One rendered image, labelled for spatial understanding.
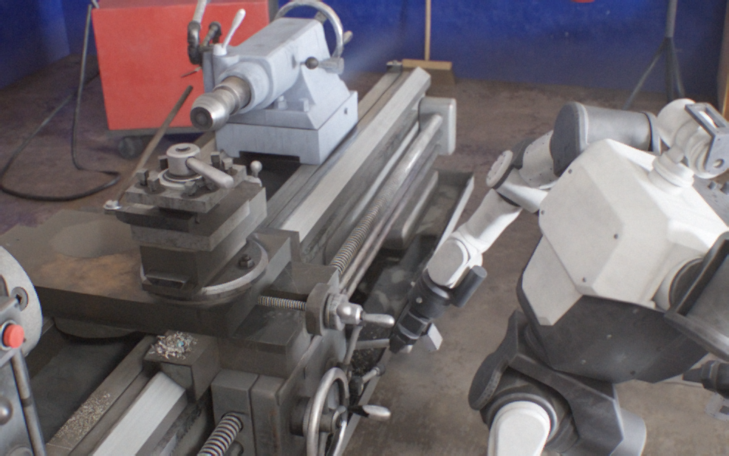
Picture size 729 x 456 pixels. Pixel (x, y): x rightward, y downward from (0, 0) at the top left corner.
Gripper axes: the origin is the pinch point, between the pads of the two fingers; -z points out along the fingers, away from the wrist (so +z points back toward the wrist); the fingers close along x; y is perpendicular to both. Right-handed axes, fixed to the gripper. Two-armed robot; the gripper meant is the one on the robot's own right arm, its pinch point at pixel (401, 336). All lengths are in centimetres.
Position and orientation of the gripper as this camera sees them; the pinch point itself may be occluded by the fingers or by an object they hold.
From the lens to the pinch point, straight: 209.9
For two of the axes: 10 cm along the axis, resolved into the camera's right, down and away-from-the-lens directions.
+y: -8.4, -5.4, 0.3
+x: 3.1, -4.4, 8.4
